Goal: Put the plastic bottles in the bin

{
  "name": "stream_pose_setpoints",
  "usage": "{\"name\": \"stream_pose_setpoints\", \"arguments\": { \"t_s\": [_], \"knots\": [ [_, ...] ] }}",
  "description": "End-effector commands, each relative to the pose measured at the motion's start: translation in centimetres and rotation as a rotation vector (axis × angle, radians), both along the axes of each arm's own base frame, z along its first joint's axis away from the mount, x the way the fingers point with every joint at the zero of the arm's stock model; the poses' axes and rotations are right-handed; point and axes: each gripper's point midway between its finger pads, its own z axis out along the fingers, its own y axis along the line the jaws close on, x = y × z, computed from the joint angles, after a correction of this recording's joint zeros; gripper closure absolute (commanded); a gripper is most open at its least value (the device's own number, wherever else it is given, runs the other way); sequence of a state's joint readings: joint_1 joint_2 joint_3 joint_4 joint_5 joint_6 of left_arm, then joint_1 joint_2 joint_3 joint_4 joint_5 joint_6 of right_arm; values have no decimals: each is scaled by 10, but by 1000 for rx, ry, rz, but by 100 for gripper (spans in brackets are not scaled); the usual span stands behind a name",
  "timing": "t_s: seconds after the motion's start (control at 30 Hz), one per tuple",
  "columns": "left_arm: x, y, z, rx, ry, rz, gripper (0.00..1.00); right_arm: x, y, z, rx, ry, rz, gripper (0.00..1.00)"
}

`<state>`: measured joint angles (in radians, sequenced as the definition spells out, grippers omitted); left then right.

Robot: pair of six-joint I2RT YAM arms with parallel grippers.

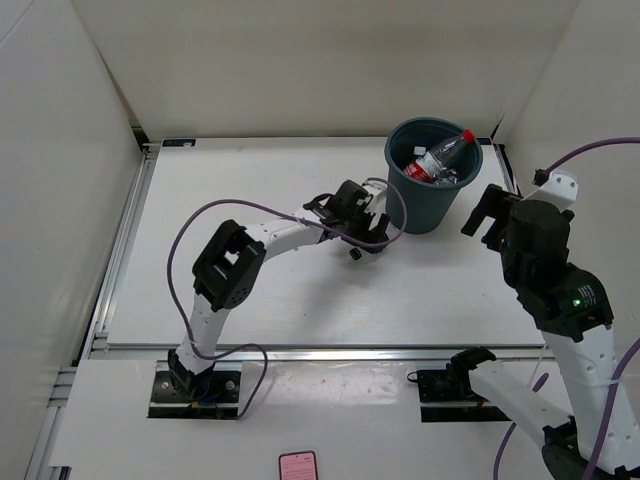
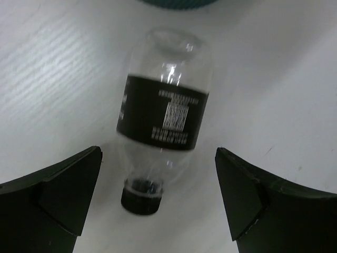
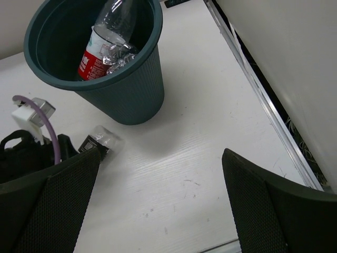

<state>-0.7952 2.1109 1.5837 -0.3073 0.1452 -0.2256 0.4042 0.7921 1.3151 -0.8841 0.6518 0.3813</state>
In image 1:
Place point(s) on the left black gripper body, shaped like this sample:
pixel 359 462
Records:
pixel 357 223

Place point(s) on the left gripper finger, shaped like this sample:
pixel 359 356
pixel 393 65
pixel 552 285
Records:
pixel 379 231
pixel 369 245

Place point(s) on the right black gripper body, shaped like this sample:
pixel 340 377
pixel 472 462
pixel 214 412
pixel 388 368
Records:
pixel 512 271

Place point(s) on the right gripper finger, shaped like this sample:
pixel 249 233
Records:
pixel 492 197
pixel 500 216

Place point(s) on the blue label plastic bottle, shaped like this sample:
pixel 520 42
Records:
pixel 446 177

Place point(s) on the red label plastic bottle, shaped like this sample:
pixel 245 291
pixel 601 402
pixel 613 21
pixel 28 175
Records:
pixel 442 156

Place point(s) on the black label plastic bottle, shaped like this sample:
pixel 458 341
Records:
pixel 355 254

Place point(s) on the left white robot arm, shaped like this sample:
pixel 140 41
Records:
pixel 227 268

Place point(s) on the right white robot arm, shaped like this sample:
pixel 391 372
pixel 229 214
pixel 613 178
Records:
pixel 598 438

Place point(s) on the dark green plastic bin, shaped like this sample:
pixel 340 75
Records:
pixel 420 207

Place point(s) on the pink smartphone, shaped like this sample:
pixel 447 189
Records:
pixel 298 466

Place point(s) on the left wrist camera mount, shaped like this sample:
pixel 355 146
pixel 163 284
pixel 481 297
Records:
pixel 376 194

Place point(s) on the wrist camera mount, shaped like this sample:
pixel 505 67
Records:
pixel 376 194
pixel 558 188

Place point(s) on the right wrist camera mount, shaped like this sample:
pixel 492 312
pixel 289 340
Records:
pixel 558 188

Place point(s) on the aluminium table edge rail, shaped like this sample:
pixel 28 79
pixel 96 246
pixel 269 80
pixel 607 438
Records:
pixel 101 350

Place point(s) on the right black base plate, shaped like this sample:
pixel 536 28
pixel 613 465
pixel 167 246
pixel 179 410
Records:
pixel 443 399

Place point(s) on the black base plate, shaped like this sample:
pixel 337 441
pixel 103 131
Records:
pixel 217 400
pixel 443 399

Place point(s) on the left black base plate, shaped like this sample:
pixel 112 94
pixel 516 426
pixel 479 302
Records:
pixel 217 400

